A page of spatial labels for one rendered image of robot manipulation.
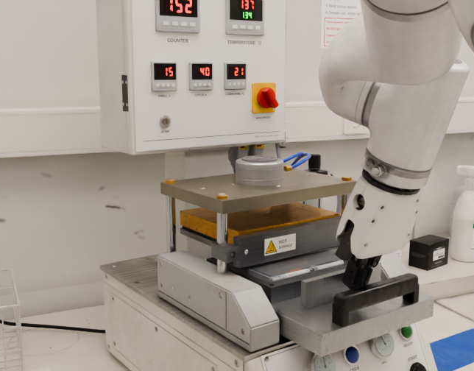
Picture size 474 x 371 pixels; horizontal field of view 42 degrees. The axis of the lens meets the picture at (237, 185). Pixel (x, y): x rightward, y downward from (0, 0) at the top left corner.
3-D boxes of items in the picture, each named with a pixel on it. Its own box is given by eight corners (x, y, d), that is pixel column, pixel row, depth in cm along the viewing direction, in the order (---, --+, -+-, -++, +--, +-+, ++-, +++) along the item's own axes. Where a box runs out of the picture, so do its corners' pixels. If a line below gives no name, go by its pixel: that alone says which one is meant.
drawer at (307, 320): (195, 294, 99) (194, 247, 98) (297, 269, 112) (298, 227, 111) (321, 363, 76) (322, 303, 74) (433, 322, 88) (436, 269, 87)
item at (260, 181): (143, 227, 107) (141, 154, 104) (281, 205, 124) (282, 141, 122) (222, 263, 87) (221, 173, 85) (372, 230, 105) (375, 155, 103)
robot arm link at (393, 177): (399, 175, 71) (391, 197, 72) (446, 168, 76) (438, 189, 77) (349, 144, 77) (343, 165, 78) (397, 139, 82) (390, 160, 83)
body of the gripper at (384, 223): (388, 190, 72) (361, 267, 77) (441, 180, 78) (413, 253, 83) (345, 160, 77) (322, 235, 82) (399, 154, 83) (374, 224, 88)
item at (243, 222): (179, 233, 103) (179, 177, 101) (281, 216, 116) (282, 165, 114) (239, 258, 89) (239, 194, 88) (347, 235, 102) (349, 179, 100)
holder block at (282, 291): (206, 273, 98) (206, 258, 97) (300, 252, 109) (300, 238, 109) (271, 305, 85) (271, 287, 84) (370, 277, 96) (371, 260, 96)
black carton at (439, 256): (408, 265, 158) (409, 239, 157) (427, 258, 163) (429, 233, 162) (427, 271, 153) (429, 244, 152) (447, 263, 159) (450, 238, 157)
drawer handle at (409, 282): (331, 322, 79) (332, 293, 78) (407, 297, 87) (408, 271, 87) (342, 327, 77) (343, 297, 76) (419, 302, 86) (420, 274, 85)
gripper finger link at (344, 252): (333, 249, 77) (347, 267, 81) (374, 205, 77) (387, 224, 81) (326, 244, 78) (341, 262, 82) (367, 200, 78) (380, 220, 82)
